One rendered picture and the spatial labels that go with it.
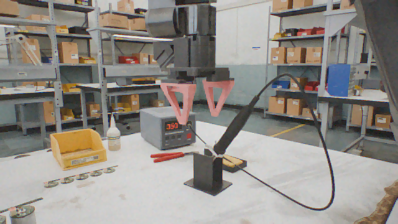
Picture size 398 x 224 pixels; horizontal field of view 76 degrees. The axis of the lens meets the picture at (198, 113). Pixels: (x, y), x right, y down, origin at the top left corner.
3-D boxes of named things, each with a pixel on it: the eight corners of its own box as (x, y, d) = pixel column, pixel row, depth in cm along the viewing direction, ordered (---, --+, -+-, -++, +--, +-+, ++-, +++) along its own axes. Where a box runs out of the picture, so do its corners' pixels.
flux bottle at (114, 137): (106, 151, 69) (104, 115, 67) (109, 147, 72) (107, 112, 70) (119, 150, 69) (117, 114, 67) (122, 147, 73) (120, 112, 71)
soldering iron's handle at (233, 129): (219, 156, 45) (259, 102, 39) (210, 146, 46) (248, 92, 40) (227, 153, 47) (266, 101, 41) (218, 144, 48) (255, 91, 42)
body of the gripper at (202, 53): (168, 78, 46) (166, 35, 44) (203, 76, 53) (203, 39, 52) (195, 79, 42) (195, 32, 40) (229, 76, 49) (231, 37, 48)
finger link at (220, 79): (186, 117, 51) (186, 70, 49) (208, 112, 56) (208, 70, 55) (213, 122, 47) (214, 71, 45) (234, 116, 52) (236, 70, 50)
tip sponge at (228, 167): (247, 166, 59) (247, 160, 58) (232, 173, 55) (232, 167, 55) (222, 158, 64) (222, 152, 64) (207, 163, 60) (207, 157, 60)
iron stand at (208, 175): (203, 210, 47) (229, 177, 42) (175, 174, 51) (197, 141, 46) (221, 196, 52) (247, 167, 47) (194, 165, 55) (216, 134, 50)
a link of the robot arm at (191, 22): (173, 41, 45) (172, 0, 44) (186, 43, 50) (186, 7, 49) (209, 40, 43) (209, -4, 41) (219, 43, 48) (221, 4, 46)
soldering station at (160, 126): (196, 145, 74) (196, 112, 73) (160, 152, 68) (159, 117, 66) (173, 134, 87) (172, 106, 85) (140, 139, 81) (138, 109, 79)
